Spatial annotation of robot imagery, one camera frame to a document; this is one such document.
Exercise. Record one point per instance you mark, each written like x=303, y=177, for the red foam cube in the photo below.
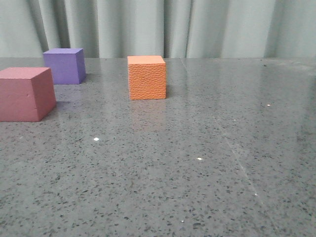
x=26, y=94

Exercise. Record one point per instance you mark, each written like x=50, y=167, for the orange foam cube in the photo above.
x=146, y=77

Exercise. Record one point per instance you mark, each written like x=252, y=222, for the purple foam cube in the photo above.
x=67, y=65

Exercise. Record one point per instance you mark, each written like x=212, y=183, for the pale green curtain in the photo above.
x=170, y=28

